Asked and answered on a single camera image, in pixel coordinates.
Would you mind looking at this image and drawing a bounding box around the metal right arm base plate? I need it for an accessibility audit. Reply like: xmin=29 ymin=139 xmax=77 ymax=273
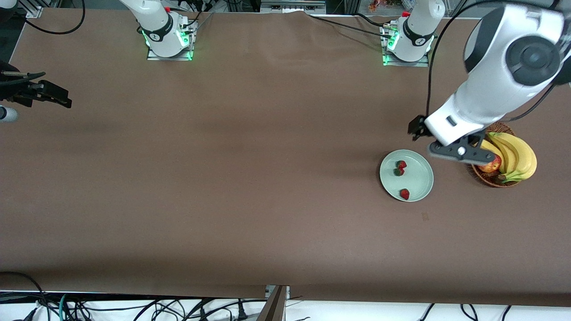
xmin=147 ymin=20 xmax=194 ymax=61

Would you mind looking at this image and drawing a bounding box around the grey metal device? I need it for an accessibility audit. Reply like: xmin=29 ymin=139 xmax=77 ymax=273
xmin=260 ymin=0 xmax=327 ymax=14

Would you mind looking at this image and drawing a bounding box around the black cable with plug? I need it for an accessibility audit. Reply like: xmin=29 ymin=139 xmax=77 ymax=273
xmin=231 ymin=300 xmax=251 ymax=321

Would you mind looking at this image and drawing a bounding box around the grey cable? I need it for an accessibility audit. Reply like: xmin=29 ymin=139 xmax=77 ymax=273
xmin=192 ymin=12 xmax=215 ymax=34

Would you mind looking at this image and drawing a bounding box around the brown table cover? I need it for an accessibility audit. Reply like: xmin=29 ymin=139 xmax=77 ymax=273
xmin=0 ymin=8 xmax=571 ymax=308

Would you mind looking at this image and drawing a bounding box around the brown wicker basket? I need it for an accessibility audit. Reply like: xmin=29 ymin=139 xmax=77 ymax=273
xmin=471 ymin=122 xmax=521 ymax=188

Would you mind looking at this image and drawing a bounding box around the thick black looped cable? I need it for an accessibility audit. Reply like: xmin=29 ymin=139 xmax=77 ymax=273
xmin=0 ymin=271 xmax=50 ymax=321

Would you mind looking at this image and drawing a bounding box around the colourful background object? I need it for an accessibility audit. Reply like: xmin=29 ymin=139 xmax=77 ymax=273
xmin=368 ymin=0 xmax=418 ymax=13

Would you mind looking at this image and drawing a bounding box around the metal frame profile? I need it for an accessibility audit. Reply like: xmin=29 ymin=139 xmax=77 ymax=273
xmin=255 ymin=284 xmax=290 ymax=321

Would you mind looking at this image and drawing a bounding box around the yellow banana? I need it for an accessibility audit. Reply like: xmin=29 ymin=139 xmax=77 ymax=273
xmin=481 ymin=139 xmax=506 ymax=173
xmin=488 ymin=132 xmax=519 ymax=174
xmin=491 ymin=132 xmax=538 ymax=184

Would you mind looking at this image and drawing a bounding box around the light green round plate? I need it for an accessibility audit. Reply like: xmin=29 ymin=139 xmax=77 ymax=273
xmin=379 ymin=149 xmax=434 ymax=202

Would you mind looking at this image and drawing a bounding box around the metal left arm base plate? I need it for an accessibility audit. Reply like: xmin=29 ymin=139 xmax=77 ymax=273
xmin=381 ymin=25 xmax=430 ymax=67

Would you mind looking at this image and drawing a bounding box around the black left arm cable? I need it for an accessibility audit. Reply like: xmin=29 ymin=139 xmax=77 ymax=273
xmin=426 ymin=0 xmax=557 ymax=123

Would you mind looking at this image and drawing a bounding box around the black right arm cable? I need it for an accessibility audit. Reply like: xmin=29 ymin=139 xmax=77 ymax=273
xmin=0 ymin=0 xmax=87 ymax=80

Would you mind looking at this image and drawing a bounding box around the aluminium frame corner bracket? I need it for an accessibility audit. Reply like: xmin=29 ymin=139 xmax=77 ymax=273
xmin=19 ymin=0 xmax=44 ymax=19

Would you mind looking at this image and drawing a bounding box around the short black table cable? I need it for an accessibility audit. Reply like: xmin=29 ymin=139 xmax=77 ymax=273
xmin=355 ymin=12 xmax=389 ymax=26

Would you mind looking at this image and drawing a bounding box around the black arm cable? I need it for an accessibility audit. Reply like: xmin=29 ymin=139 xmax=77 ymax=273
xmin=426 ymin=0 xmax=557 ymax=123
xmin=0 ymin=0 xmax=87 ymax=80

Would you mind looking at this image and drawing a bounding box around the red apple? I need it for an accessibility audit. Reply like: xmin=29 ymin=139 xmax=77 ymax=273
xmin=479 ymin=156 xmax=502 ymax=173

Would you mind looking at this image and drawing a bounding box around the long black table cable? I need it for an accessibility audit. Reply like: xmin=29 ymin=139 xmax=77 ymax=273
xmin=308 ymin=15 xmax=392 ymax=39

